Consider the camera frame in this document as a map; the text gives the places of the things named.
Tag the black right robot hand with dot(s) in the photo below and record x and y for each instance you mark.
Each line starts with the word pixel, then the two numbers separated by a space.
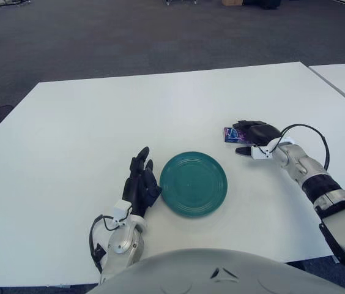
pixel 264 133

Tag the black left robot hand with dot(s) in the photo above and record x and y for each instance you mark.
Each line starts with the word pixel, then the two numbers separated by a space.
pixel 139 190

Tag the purple blue gum pack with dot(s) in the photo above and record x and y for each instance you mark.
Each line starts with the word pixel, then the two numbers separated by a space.
pixel 232 134

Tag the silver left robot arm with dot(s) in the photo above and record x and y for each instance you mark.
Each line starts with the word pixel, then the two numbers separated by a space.
pixel 123 242

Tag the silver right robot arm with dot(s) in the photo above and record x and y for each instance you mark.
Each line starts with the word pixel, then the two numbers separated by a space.
pixel 343 202

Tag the teal round plate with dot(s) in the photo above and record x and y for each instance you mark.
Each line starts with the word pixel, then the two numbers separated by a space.
pixel 194 186

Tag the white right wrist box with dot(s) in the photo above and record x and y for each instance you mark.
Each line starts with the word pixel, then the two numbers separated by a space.
pixel 259 153

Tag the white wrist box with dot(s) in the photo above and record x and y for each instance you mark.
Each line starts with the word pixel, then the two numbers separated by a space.
pixel 259 153
pixel 121 209

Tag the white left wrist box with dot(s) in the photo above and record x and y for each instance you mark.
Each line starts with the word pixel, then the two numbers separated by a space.
pixel 121 209

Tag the grey robot torso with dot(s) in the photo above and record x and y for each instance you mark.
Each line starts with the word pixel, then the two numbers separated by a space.
pixel 221 275

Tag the black bulky bag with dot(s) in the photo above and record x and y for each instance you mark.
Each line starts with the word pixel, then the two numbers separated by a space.
pixel 261 3

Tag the brown cardboard box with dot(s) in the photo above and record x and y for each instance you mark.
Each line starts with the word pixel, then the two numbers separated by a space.
pixel 232 2

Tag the office chair bases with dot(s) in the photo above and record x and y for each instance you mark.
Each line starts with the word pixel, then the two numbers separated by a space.
pixel 181 2

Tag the black chair base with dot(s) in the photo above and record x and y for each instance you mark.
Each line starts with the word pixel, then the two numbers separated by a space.
pixel 16 2

